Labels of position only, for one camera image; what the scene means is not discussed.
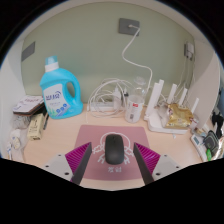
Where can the pink printed mouse pad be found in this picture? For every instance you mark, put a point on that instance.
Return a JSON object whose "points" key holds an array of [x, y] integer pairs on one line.
{"points": [[96, 131]]}

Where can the blue detergent bottle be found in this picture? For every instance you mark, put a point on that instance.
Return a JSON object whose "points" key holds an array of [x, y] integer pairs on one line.
{"points": [[55, 93]]}

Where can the cream cardboard box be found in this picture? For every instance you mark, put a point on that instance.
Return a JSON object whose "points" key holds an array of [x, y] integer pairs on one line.
{"points": [[35, 126]]}

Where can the small black device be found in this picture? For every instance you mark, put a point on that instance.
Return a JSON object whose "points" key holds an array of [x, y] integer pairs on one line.
{"points": [[211, 140]]}

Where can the black computer mouse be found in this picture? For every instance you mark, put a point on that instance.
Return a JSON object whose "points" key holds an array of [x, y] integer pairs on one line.
{"points": [[114, 150]]}

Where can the golden snack bag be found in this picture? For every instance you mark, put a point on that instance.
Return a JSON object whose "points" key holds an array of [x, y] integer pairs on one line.
{"points": [[180, 116]]}

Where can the grey wall panel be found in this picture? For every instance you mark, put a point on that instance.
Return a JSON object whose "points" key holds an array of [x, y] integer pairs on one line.
{"points": [[28, 51]]}

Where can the clear plastic cup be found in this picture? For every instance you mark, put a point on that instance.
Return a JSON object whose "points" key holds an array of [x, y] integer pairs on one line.
{"points": [[140, 85]]}

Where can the white router with antennas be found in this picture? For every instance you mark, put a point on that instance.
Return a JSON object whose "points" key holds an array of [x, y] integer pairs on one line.
{"points": [[156, 121]]}

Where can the small yellow white packet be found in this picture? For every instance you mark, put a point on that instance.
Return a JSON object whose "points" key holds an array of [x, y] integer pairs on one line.
{"points": [[15, 138]]}

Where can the white charger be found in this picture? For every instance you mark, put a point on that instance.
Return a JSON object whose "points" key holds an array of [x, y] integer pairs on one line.
{"points": [[117, 98]]}

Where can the clear jar with red label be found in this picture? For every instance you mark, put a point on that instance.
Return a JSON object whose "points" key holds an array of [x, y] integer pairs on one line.
{"points": [[134, 110]]}

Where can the grey side wall socket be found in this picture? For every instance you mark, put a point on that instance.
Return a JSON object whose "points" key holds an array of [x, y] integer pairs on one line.
{"points": [[189, 50]]}

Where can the white power strip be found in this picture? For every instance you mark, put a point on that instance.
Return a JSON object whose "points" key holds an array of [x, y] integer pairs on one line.
{"points": [[103, 106]]}

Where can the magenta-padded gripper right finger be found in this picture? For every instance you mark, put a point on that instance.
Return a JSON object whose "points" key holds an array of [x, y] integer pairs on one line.
{"points": [[148, 158]]}

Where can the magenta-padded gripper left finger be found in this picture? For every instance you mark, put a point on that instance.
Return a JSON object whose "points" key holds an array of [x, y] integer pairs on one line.
{"points": [[78, 158]]}

